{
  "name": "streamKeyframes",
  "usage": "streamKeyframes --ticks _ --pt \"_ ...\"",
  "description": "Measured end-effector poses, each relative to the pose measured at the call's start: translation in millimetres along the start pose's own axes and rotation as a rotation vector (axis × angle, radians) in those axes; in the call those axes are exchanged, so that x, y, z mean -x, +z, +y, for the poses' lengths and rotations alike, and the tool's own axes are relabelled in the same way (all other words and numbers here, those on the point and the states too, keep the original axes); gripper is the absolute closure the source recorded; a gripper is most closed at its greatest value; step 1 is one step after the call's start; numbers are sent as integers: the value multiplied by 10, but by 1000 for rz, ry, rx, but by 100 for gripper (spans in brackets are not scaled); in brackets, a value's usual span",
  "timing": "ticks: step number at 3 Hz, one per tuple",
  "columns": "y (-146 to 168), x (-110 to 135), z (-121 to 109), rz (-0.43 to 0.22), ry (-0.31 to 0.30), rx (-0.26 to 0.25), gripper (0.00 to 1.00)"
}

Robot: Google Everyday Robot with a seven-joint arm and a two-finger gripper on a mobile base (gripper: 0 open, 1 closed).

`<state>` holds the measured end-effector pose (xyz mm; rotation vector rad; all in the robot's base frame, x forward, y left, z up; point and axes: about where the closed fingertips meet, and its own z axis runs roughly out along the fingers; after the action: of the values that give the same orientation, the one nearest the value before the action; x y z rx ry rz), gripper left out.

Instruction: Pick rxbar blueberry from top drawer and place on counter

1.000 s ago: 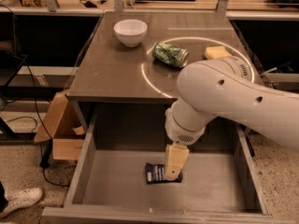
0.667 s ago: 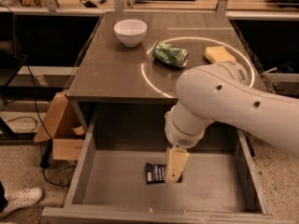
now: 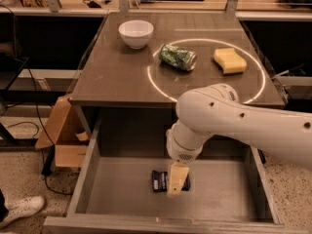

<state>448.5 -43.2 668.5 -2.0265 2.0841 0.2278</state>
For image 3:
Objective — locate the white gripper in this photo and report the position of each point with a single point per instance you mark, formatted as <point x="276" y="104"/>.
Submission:
<point x="179" y="153"/>

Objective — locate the dark blue snack bar wrapper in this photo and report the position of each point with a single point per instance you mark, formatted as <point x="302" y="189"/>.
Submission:
<point x="159" y="182"/>

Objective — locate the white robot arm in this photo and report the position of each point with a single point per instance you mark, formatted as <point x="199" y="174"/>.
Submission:
<point x="215" y="110"/>

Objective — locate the grey counter cabinet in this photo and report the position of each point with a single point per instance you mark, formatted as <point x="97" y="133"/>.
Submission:
<point x="116" y="75"/>

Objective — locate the crushed green soda can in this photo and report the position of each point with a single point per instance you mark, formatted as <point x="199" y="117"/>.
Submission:
<point x="177" y="57"/>

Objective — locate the yellow sponge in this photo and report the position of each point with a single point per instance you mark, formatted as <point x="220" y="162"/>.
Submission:
<point x="229" y="61"/>

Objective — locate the brown cardboard box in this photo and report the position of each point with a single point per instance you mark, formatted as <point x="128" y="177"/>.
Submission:
<point x="64" y="132"/>

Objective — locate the white ceramic bowl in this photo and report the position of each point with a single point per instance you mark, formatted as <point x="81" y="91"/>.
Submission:
<point x="136" y="33"/>

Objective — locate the white sneaker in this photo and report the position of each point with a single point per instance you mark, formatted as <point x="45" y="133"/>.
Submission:
<point x="26" y="207"/>

